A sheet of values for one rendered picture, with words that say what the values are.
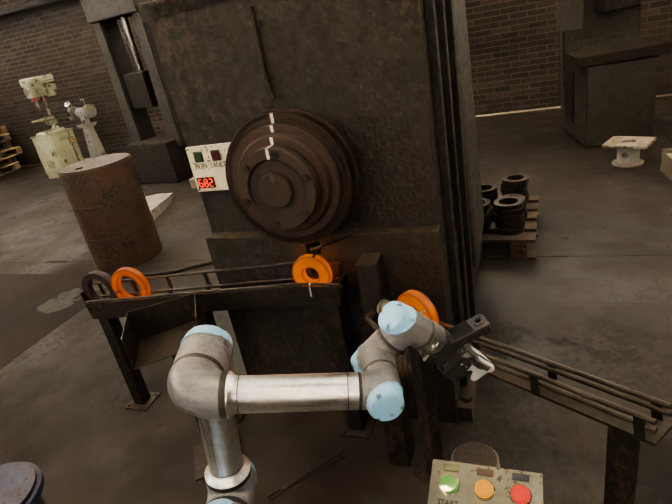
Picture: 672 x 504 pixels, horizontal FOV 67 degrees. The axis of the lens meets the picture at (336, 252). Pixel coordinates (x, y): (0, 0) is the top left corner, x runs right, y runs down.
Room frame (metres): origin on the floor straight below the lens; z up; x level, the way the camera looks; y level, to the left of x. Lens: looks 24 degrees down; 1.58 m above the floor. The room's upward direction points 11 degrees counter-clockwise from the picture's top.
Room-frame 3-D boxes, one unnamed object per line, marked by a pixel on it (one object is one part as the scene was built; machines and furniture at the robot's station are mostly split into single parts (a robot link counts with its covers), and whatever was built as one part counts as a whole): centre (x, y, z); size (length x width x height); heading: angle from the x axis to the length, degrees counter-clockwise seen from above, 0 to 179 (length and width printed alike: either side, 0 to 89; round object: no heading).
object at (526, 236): (3.45, -0.87, 0.22); 1.20 x 0.81 x 0.44; 64
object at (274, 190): (1.65, 0.15, 1.11); 0.28 x 0.06 x 0.28; 66
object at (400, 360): (1.48, -0.14, 0.27); 0.22 x 0.13 x 0.53; 66
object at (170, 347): (1.68, 0.68, 0.36); 0.26 x 0.20 x 0.72; 101
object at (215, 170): (1.97, 0.38, 1.15); 0.26 x 0.02 x 0.18; 66
